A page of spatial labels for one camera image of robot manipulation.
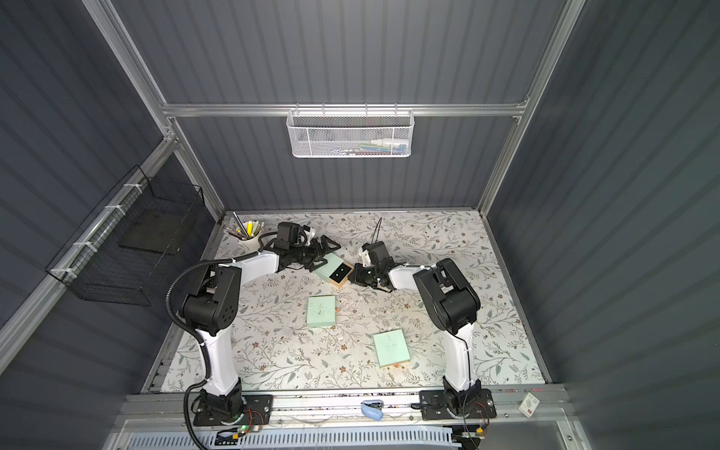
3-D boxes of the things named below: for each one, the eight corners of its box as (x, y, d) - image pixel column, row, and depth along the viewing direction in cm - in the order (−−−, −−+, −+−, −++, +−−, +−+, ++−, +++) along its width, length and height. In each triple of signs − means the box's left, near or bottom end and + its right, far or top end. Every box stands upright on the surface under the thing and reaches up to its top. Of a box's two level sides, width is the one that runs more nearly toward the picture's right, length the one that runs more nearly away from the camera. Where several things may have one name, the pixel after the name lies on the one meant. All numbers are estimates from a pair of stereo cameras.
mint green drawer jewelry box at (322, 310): (306, 326, 90) (304, 322, 88) (310, 299, 96) (308, 294, 94) (335, 326, 90) (334, 322, 88) (337, 299, 96) (336, 294, 94)
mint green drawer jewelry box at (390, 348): (378, 368, 82) (379, 364, 79) (372, 338, 88) (372, 333, 85) (409, 361, 83) (410, 358, 81) (400, 332, 89) (401, 328, 86)
